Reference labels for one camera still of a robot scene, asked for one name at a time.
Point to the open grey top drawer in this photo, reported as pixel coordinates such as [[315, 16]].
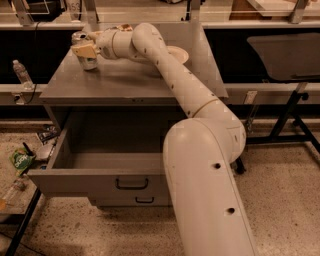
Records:
[[100, 152]]

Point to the white ceramic bowl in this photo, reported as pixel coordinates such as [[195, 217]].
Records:
[[180, 54]]

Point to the clear plastic water bottle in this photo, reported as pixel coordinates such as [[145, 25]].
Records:
[[23, 75]]

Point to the green chip bag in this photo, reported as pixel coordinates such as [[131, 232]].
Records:
[[21, 160]]

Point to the dark grey table top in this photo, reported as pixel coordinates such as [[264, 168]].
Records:
[[289, 57]]

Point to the grey metal drawer cabinet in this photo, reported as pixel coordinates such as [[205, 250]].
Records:
[[145, 74]]

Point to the brown snack bag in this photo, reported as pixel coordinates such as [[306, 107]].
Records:
[[122, 27]]

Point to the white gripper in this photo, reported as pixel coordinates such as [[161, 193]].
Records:
[[104, 44]]

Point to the white green 7up can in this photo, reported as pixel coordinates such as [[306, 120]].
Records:
[[86, 63]]

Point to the black table stand legs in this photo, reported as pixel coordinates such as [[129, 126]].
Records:
[[275, 136]]

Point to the grey lower drawer front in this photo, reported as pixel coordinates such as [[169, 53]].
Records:
[[132, 201]]

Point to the plastic bottle on floor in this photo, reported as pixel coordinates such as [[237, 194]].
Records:
[[12, 197]]

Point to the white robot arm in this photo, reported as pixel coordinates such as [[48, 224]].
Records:
[[197, 152]]

